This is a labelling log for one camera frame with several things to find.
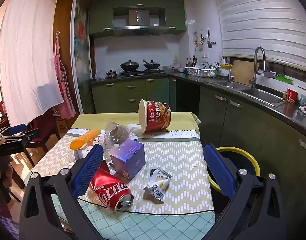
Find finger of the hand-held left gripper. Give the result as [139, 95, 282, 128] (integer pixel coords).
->
[0, 124, 27, 137]
[24, 129, 40, 144]

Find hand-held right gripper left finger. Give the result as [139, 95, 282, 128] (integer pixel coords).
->
[19, 144, 104, 240]

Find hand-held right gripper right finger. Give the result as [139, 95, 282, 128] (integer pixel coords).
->
[203, 144, 286, 240]

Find yellow-rimmed trash bin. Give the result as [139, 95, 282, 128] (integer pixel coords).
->
[208, 147, 261, 193]

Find red soda can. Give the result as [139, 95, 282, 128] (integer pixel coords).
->
[90, 160, 134, 212]

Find orange honeycomb packing sleeve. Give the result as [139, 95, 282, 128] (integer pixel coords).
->
[69, 129, 101, 150]

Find purple cardboard box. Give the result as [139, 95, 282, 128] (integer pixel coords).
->
[109, 139, 146, 180]

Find clear plastic bottle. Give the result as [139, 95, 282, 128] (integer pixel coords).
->
[103, 122, 131, 159]

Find white tissue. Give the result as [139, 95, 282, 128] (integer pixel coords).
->
[128, 123, 143, 140]

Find white snack wrapper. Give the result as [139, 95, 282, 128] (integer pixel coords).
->
[143, 168, 173, 204]

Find red instant noodle cup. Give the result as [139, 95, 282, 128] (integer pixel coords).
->
[138, 99, 172, 133]

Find person's left hand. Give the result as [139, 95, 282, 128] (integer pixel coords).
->
[0, 164, 13, 183]

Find dark red wooden chair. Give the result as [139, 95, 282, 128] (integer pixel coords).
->
[10, 116, 61, 168]

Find pink checkered apron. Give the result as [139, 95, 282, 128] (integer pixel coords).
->
[53, 34, 76, 120]

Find green base cabinets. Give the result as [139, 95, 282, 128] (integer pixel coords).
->
[91, 77, 306, 220]

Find white curtain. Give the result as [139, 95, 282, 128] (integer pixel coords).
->
[0, 0, 66, 127]

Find teal diamond-pattern table cover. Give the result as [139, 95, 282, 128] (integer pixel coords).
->
[53, 196, 216, 240]

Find purple checkered clothing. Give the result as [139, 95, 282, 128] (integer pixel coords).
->
[0, 215, 20, 240]

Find steel sink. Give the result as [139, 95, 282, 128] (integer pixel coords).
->
[213, 79, 286, 107]

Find glass sliding door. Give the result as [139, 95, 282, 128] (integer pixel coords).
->
[72, 0, 92, 114]

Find wooden cutting board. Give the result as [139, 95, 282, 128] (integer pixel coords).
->
[230, 60, 260, 85]

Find white dish rack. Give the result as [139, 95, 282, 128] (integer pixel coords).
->
[185, 60, 220, 77]

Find red paper cup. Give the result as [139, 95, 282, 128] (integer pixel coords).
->
[286, 88, 299, 104]

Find yellow soap rack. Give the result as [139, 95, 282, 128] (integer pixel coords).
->
[219, 57, 233, 82]

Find steel kitchen faucet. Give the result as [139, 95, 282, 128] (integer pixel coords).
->
[248, 46, 268, 89]

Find green tray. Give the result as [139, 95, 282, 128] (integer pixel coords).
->
[275, 74, 293, 84]

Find gas stove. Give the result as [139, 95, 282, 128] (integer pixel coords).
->
[120, 69, 166, 77]

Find black wok with lid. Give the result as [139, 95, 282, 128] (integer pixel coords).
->
[120, 60, 140, 72]

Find green upper cabinets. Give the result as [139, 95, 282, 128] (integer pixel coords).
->
[89, 0, 187, 38]

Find steel range hood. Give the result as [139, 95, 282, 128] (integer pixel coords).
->
[113, 7, 170, 36]

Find white window blind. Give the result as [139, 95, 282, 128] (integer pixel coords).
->
[214, 0, 306, 69]

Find black wok with handle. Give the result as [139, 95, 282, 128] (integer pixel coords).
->
[142, 59, 162, 70]

